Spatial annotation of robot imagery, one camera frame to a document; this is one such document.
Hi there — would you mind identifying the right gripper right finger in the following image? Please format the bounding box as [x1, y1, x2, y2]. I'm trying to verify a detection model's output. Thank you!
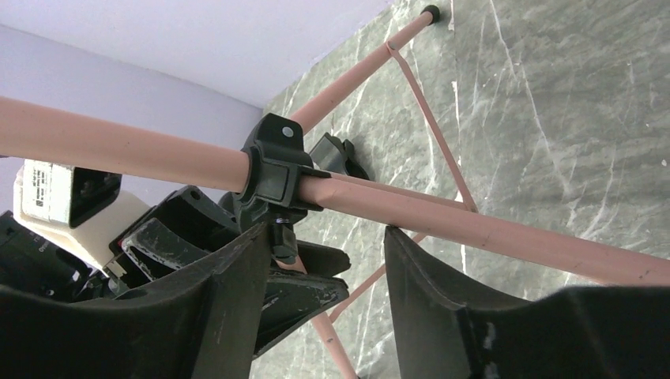
[384, 227, 669, 378]

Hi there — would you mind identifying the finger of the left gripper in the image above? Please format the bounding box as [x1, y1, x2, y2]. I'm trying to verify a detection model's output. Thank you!
[107, 186, 352, 283]
[254, 274, 349, 358]

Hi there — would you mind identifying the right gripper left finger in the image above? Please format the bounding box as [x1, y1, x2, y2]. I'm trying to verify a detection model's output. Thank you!
[1, 224, 270, 378]

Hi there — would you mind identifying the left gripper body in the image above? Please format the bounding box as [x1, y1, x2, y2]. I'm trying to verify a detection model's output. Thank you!
[1, 211, 126, 303]

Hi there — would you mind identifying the pink music stand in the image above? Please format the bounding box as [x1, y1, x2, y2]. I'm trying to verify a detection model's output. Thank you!
[0, 4, 670, 379]

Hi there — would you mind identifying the black desktop mic stand left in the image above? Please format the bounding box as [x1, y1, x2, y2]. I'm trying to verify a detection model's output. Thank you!
[309, 133, 370, 180]

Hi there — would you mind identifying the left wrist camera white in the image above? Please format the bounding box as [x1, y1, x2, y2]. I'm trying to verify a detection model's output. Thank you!
[13, 159, 149, 277]

